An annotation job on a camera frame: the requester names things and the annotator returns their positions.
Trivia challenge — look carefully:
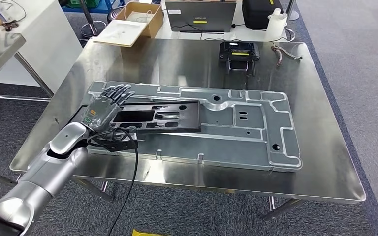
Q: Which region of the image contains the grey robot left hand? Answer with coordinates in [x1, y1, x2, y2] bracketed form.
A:
[81, 84, 137, 134]

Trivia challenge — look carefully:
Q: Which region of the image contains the black plastic plate frame part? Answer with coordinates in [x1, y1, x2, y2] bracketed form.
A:
[68, 100, 202, 134]

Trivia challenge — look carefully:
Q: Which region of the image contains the blue metal shelf rack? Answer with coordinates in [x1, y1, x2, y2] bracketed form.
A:
[62, 0, 126, 14]

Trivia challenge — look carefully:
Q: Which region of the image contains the stainless steel workbench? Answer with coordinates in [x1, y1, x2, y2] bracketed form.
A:
[9, 37, 367, 222]

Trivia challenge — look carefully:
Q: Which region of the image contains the white cabinet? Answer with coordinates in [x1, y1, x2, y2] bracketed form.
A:
[0, 0, 84, 95]

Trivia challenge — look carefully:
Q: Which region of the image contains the white flat box lid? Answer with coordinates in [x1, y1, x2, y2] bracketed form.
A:
[92, 19, 148, 48]

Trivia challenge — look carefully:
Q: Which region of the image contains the chrome base barrier stanchion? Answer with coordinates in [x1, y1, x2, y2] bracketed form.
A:
[78, 0, 107, 38]
[285, 0, 299, 22]

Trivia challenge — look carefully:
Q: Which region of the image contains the black ribbed round stool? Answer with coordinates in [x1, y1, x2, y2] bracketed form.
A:
[106, 4, 126, 24]

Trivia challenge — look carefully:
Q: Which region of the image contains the white desk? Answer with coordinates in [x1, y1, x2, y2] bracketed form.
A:
[153, 0, 296, 43]

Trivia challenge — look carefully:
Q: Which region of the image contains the brown cardboard box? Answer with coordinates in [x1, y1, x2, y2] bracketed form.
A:
[114, 1, 164, 39]

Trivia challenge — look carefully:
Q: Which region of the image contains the green plastic crate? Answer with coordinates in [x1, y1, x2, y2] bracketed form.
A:
[68, 0, 100, 9]

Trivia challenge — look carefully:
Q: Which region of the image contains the grey stamped metal panel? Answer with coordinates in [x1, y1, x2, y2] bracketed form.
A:
[86, 81, 303, 173]

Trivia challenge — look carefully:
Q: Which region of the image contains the grey laptop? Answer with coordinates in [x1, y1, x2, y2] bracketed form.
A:
[164, 0, 238, 33]

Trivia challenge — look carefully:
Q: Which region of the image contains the black remote controller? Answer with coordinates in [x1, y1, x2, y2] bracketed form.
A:
[218, 41, 261, 77]

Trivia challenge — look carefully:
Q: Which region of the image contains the black hard case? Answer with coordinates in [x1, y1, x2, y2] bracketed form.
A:
[242, 0, 284, 30]

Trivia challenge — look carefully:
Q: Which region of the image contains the white plastic jug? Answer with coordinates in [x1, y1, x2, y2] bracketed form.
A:
[265, 8, 288, 41]

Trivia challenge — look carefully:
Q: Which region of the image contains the metal hand tool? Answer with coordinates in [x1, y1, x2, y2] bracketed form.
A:
[271, 44, 304, 67]

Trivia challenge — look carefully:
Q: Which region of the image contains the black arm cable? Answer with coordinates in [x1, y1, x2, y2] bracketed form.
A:
[86, 128, 140, 236]

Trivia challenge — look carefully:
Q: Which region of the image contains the black laptop cable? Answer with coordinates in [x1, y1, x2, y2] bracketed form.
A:
[171, 22, 268, 42]

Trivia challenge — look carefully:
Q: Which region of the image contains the thin black cable bundle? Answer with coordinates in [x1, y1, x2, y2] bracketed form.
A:
[0, 0, 27, 32]

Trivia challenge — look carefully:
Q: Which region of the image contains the yellow floor tape frame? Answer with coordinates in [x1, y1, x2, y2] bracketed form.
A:
[131, 229, 167, 236]

